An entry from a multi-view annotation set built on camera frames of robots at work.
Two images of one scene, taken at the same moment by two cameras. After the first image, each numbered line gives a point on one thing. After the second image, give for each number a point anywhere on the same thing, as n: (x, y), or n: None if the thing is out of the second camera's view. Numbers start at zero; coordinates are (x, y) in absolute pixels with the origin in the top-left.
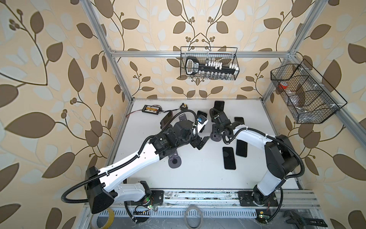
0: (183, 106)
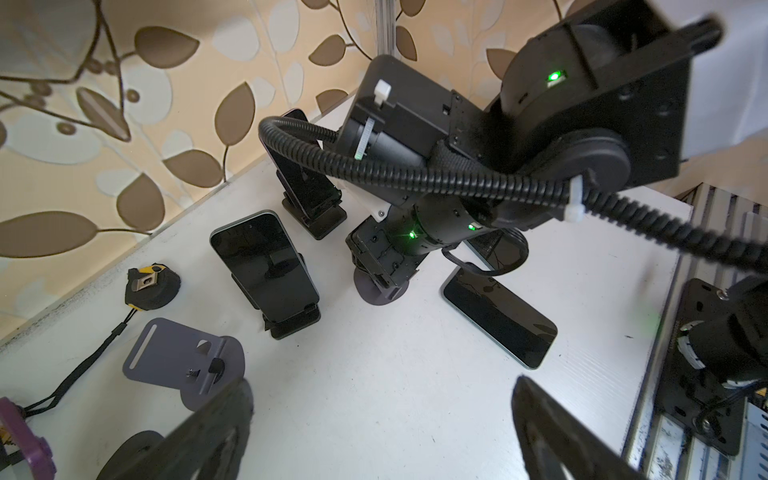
0: (151, 287)
